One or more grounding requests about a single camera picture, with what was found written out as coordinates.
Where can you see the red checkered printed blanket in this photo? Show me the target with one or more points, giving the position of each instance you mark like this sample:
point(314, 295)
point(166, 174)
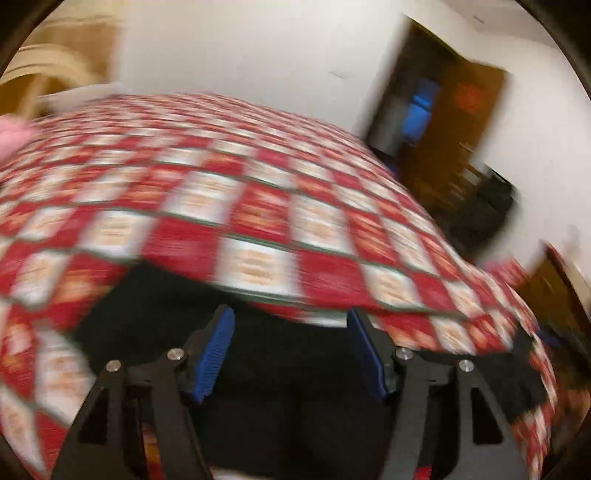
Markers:
point(258, 184)

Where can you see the wooden dresser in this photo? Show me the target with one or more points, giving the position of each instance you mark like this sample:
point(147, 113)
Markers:
point(556, 295)

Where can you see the beige patterned curtain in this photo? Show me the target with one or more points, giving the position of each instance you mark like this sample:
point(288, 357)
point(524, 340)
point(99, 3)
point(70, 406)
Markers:
point(55, 55)

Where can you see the wooden door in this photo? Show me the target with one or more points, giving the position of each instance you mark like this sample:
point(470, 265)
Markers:
point(461, 134)

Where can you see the pink cloth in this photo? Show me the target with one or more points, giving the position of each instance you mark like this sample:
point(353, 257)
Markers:
point(14, 136)

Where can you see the black bag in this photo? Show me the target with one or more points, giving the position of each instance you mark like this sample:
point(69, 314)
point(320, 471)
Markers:
point(487, 207)

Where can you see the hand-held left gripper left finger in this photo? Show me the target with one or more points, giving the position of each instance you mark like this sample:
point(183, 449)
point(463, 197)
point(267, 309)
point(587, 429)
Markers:
point(213, 353)

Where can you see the blue object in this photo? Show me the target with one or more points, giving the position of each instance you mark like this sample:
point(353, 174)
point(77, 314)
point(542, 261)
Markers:
point(418, 113)

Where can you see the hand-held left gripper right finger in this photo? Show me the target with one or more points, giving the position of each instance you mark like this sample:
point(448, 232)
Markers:
point(368, 353)

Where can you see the black pants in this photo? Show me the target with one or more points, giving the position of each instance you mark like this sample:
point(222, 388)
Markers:
point(295, 374)

